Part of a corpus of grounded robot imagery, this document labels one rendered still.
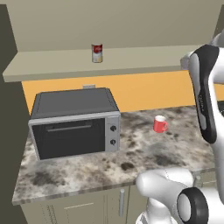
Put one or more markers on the red mug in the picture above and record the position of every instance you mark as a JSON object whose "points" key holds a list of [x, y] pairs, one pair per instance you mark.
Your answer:
{"points": [[159, 124]]}

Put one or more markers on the narrow beige base cabinet door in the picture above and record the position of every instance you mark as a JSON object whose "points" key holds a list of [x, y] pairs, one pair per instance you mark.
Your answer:
{"points": [[137, 205]]}

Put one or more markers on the open beige wall cabinet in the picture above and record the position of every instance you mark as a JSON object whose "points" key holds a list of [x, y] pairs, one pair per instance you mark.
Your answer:
{"points": [[96, 38]]}

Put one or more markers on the grey toaster oven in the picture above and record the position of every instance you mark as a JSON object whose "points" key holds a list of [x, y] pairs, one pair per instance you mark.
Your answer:
{"points": [[73, 125]]}

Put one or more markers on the grey wall socket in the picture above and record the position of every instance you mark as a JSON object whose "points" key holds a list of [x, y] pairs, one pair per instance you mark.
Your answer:
{"points": [[89, 86]]}

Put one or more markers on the red and white food can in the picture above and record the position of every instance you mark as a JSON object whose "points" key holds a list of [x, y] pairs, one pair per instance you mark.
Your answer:
{"points": [[97, 53]]}

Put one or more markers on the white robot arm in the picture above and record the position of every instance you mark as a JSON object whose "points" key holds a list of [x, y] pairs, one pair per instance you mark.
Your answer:
{"points": [[210, 96]]}

